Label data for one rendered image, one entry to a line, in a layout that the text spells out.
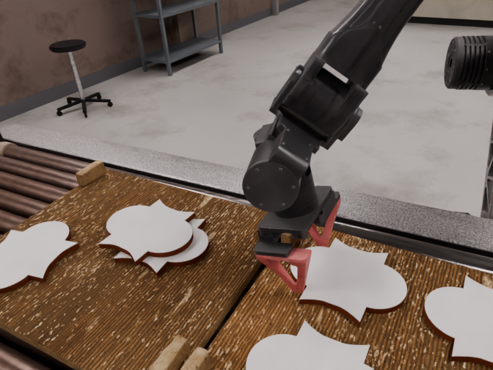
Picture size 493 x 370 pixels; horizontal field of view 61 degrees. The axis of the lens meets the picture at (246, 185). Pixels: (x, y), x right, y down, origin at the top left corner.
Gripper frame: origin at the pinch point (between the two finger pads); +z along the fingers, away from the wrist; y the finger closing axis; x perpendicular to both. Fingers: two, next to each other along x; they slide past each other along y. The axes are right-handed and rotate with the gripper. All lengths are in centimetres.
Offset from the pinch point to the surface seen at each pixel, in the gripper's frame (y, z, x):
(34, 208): -4, -9, 52
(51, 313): -20.7, -5.1, 26.9
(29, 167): 7, -13, 66
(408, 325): -4.0, 4.4, -13.0
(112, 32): 291, -26, 323
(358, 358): -11.5, 2.5, -9.3
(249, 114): 238, 59, 154
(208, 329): -14.3, -0.5, 7.6
